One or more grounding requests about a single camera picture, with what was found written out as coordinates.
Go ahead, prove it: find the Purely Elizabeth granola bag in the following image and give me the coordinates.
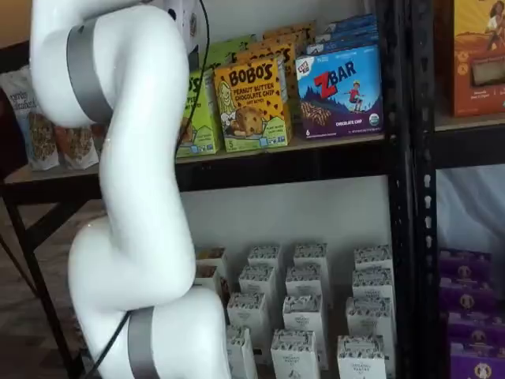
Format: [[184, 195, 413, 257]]
[[0, 65, 61, 172], [53, 122, 100, 171]]

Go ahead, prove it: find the orange cereal box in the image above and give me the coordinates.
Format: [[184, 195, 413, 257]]
[[433, 0, 505, 118]]

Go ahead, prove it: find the white patterned pantry carton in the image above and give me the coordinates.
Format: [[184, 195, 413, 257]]
[[346, 296, 396, 341], [351, 268, 395, 303], [294, 243, 329, 273], [238, 265, 278, 302], [226, 326, 260, 379], [282, 295, 329, 337], [270, 329, 322, 379], [284, 265, 329, 302], [226, 292, 272, 349], [353, 245, 394, 274], [337, 335, 391, 379], [247, 245, 282, 274]]

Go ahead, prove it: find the long black cable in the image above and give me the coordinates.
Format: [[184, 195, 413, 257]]
[[84, 0, 211, 379]]

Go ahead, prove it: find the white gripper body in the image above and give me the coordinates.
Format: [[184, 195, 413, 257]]
[[163, 0, 209, 54]]

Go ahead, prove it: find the wooden shelf board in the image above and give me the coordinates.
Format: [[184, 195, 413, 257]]
[[3, 133, 387, 185], [433, 113, 505, 133]]

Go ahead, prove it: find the blue Zbar chocolate chip box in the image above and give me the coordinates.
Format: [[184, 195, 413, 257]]
[[294, 43, 383, 141], [315, 23, 379, 43], [305, 33, 380, 55], [324, 13, 376, 33]]

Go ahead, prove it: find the white draped cloth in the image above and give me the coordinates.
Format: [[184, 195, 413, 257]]
[[436, 165, 505, 254]]

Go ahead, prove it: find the yellow Bobo's peanut butter box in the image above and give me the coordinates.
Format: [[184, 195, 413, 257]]
[[263, 20, 317, 36], [260, 29, 317, 47], [235, 42, 299, 128], [214, 54, 294, 153]]

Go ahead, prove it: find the purple snack box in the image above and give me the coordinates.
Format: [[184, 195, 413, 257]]
[[449, 343, 505, 379], [438, 248, 492, 283], [438, 279, 496, 315], [447, 310, 505, 348]]

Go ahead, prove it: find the black metal shelf rack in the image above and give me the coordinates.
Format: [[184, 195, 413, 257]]
[[410, 0, 505, 379], [0, 0, 415, 379]]

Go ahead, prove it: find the green Bobo's apple pie box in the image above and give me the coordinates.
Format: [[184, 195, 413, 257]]
[[175, 69, 223, 157], [196, 34, 258, 74]]

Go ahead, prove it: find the small white fruit print box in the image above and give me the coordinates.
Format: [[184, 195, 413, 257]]
[[192, 265, 222, 296], [194, 246, 228, 278]]

